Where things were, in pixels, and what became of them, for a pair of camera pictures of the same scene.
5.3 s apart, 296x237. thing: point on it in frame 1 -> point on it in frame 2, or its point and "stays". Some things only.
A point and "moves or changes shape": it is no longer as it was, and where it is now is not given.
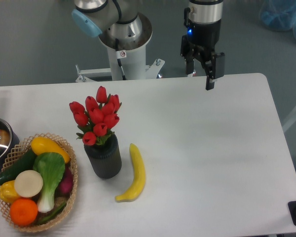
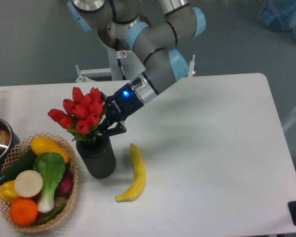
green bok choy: [51, 167] stays
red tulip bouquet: [95, 122] moves or changes shape
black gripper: [201, 41] -> [118, 106]
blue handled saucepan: [3, 138] stays
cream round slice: [28, 183] stays
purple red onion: [64, 187] stays
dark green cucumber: [24, 163] stays
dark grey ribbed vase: [105, 159] moves or changes shape
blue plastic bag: [281, 15] stays
